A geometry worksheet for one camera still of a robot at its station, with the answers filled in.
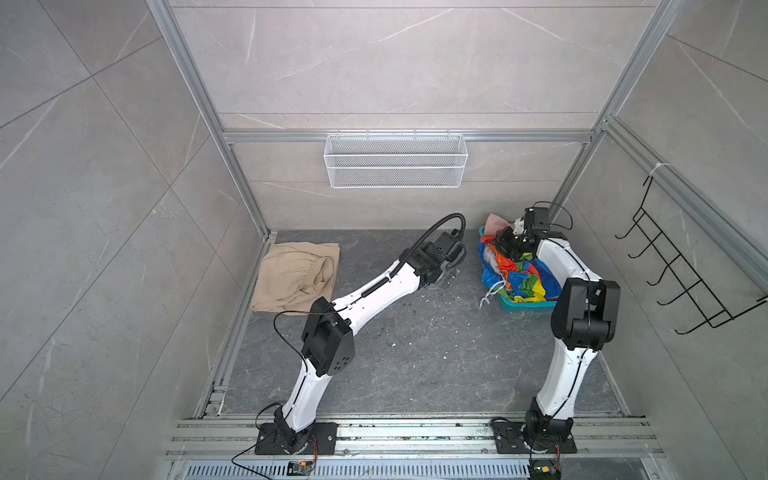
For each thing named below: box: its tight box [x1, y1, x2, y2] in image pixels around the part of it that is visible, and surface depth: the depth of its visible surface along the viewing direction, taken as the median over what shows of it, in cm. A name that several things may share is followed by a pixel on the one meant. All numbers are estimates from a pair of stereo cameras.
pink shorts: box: [484, 213, 513, 236], surface depth 107 cm
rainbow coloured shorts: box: [478, 236, 563, 302], surface depth 97 cm
